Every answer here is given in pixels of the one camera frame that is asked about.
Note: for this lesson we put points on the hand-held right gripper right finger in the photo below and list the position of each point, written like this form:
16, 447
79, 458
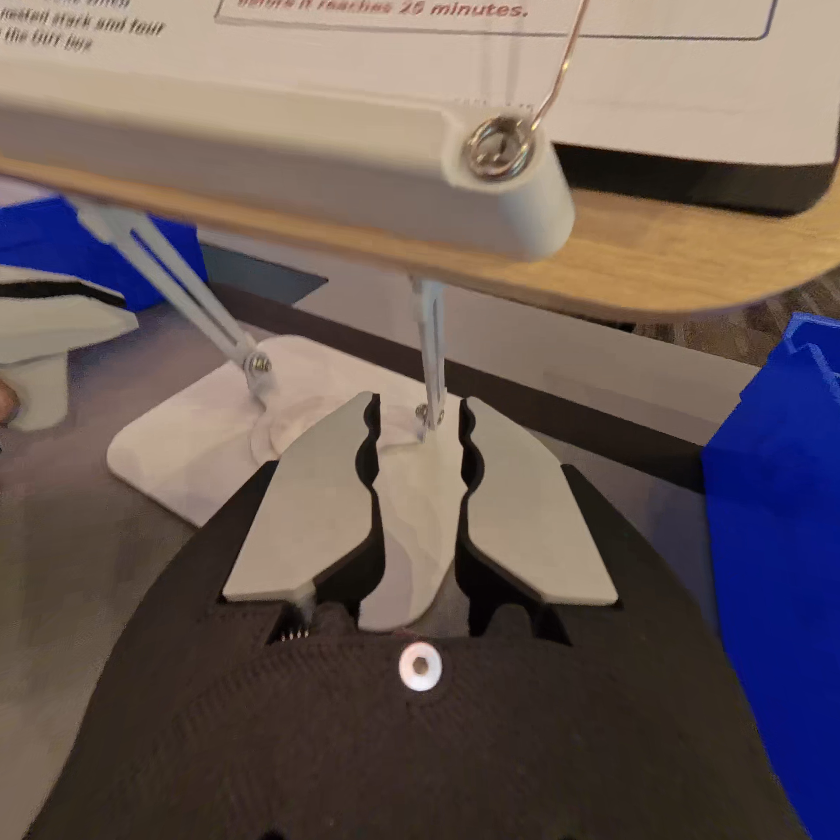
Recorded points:
538, 531

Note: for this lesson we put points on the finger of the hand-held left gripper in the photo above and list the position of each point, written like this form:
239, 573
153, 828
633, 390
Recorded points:
33, 275
59, 328

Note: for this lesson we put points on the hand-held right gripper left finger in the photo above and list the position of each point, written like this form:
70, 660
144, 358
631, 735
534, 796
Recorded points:
308, 518

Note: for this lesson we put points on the blue plastic bin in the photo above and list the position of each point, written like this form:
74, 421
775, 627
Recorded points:
774, 525
39, 236

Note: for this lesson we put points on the person's left hand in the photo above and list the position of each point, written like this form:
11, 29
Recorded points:
6, 401

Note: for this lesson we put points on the instruction sheet on wooden stand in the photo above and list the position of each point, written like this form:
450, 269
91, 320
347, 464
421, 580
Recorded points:
656, 269

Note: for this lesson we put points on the printed instruction sheet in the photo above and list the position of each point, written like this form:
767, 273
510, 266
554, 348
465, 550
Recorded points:
394, 59

